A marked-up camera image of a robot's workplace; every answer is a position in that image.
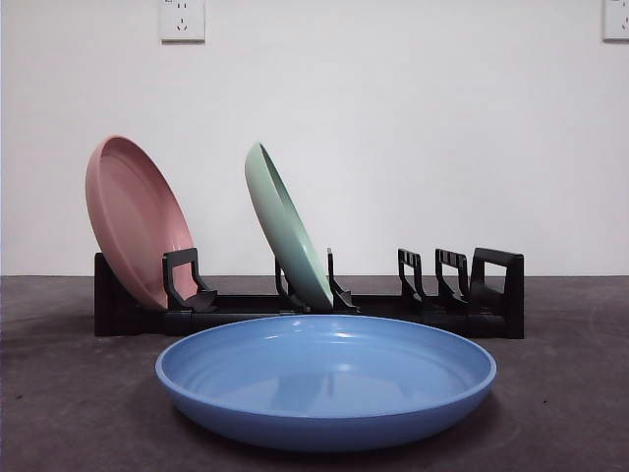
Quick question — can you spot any green round plate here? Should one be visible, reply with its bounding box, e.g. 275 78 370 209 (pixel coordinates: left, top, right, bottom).
244 142 335 309

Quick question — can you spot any white wall socket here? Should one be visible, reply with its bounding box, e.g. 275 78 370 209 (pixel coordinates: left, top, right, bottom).
601 0 629 43
157 0 207 44

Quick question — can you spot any pink round plate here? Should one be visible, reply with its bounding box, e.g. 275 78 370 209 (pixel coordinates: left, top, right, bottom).
85 135 198 313

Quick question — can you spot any blue round plate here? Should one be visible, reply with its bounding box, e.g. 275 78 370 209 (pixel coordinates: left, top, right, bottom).
155 314 498 452

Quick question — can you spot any black plastic plate rack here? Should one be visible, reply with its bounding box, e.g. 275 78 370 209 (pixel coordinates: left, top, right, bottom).
93 247 526 340

